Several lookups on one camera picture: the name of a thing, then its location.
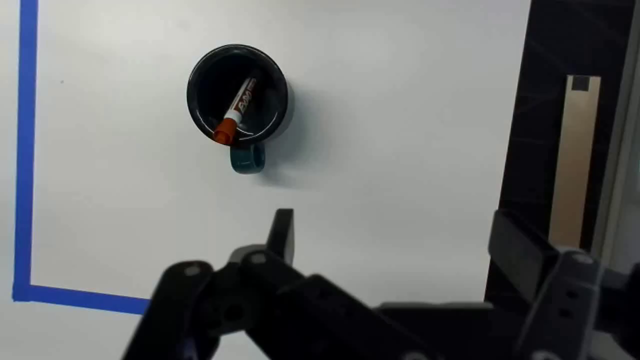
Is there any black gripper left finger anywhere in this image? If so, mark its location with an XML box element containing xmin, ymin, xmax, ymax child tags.
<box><xmin>122</xmin><ymin>205</ymin><xmax>436</xmax><ymax>360</ymax></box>

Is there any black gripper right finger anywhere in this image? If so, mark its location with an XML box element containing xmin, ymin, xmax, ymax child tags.
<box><xmin>487</xmin><ymin>208</ymin><xmax>640</xmax><ymax>360</ymax></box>

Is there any white marker with orange cap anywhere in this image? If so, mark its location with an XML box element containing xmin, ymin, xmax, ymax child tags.
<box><xmin>210</xmin><ymin>74</ymin><xmax>259</xmax><ymax>147</ymax></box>

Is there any wooden strip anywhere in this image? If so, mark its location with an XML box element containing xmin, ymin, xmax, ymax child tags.
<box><xmin>545</xmin><ymin>74</ymin><xmax>604</xmax><ymax>251</ymax></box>

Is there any blue tape strip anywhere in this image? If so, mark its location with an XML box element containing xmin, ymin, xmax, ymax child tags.
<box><xmin>10</xmin><ymin>283</ymin><xmax>152</xmax><ymax>316</ymax></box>
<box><xmin>10</xmin><ymin>0</ymin><xmax>39</xmax><ymax>301</ymax></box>

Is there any dark green speckled mug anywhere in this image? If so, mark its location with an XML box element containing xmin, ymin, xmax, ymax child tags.
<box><xmin>184</xmin><ymin>42</ymin><xmax>294</xmax><ymax>177</ymax></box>

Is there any aluminium mounting frame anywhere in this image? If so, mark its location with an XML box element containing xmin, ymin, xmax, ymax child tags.
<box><xmin>589</xmin><ymin>0</ymin><xmax>640</xmax><ymax>267</ymax></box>

